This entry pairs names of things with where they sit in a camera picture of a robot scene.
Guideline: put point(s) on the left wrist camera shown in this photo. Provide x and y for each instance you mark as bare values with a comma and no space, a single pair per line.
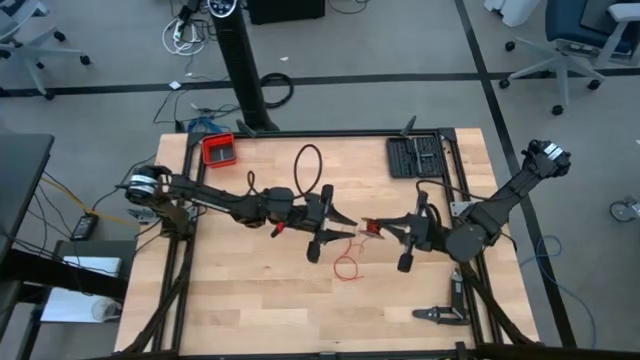
312,211

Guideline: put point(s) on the black side table frame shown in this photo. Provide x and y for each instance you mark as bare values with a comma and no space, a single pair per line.
60,275

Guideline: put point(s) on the clear plastic cup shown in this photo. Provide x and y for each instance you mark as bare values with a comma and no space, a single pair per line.
105,310

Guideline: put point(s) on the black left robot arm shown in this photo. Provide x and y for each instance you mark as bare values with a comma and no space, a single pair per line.
210,197

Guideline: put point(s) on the black power adapter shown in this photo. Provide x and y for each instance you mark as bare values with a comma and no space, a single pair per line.
85,226

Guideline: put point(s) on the small white adapter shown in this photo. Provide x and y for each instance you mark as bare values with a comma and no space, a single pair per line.
175,85

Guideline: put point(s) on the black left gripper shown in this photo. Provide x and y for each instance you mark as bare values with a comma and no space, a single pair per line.
325,220

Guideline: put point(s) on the small red clip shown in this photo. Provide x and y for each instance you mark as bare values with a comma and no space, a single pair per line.
278,229

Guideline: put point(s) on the red plastic bin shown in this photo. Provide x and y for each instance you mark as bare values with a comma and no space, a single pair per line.
219,152

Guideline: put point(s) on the black cabinet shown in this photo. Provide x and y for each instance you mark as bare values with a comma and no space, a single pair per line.
285,10

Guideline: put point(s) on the black screwdriver bit case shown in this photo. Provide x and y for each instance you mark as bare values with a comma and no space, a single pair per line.
415,157

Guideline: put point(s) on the white plastic object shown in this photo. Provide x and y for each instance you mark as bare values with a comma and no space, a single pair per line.
515,12

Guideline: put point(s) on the blue and white office chair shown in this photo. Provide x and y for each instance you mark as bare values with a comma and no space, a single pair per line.
575,20

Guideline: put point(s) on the grey office chair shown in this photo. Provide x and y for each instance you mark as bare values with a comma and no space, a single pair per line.
30,50

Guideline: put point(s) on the black aluminium table frame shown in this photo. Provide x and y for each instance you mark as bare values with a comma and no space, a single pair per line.
325,133

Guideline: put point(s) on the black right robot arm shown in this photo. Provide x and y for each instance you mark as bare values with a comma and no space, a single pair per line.
500,202

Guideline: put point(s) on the black clamp tool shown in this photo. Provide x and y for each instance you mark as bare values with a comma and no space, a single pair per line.
456,295

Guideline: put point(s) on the black desk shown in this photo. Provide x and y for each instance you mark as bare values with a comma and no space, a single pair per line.
20,175

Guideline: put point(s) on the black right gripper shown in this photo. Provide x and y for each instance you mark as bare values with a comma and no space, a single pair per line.
417,235

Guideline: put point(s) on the white box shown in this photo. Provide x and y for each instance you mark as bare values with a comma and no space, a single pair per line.
90,265

